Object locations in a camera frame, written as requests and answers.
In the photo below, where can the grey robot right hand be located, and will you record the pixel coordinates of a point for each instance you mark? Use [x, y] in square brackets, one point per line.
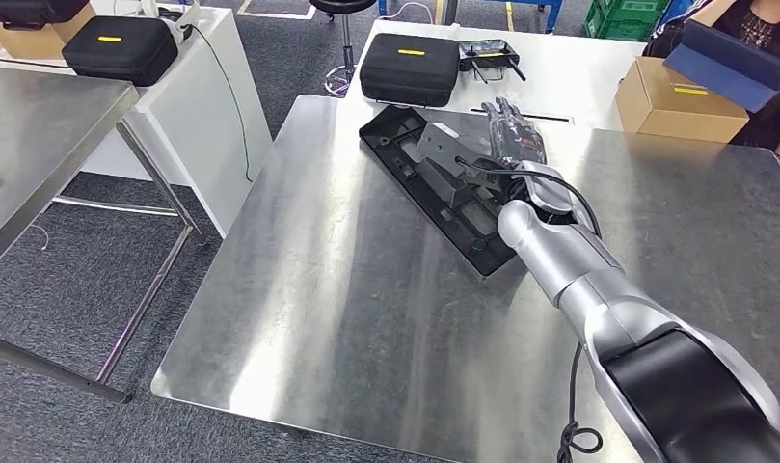
[520, 144]

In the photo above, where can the black plastic panel part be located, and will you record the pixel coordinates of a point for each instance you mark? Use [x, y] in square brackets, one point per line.
[389, 153]

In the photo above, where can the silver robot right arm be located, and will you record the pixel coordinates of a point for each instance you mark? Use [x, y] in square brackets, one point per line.
[587, 275]

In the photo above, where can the stainless steel workbench table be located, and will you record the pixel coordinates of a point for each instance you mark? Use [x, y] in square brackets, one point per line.
[364, 319]

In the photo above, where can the black remote controller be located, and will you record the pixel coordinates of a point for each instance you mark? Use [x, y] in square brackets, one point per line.
[488, 54]

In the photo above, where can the black zip case yellow label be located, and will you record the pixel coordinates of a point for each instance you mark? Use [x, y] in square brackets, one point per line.
[408, 76]
[121, 57]

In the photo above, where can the brown cardboard box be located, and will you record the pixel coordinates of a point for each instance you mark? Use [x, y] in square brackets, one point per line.
[670, 121]
[38, 41]

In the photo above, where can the green plastic crate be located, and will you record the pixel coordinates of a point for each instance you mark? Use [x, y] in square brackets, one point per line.
[626, 19]

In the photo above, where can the black seat stool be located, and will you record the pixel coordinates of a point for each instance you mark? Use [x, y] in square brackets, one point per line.
[346, 38]

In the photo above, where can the blue tablet cover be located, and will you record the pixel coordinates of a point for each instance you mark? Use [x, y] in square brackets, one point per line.
[728, 70]

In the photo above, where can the person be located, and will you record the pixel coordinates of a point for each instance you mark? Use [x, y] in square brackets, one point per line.
[757, 29]

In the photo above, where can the white headset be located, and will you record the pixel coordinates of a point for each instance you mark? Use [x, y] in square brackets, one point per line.
[185, 16]

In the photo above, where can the black bag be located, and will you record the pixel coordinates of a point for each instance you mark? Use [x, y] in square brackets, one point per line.
[32, 9]

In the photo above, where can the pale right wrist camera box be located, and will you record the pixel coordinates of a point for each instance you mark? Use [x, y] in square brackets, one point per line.
[437, 144]

